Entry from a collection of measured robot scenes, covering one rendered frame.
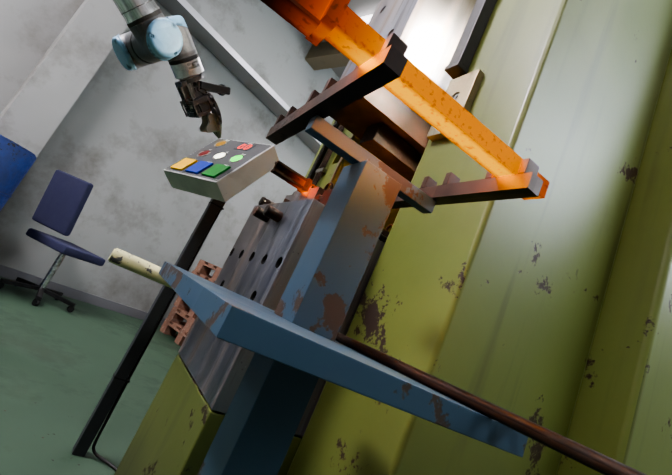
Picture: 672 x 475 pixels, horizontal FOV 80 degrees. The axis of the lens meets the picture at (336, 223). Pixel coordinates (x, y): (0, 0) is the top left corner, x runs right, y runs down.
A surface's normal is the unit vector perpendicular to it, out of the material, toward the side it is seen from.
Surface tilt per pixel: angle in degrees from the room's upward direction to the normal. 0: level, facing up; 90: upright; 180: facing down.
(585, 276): 90
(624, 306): 90
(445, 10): 90
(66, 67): 90
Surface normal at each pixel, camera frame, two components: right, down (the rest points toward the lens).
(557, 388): 0.50, 0.00
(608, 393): -0.76, -0.47
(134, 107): 0.73, 0.16
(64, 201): -0.25, -0.21
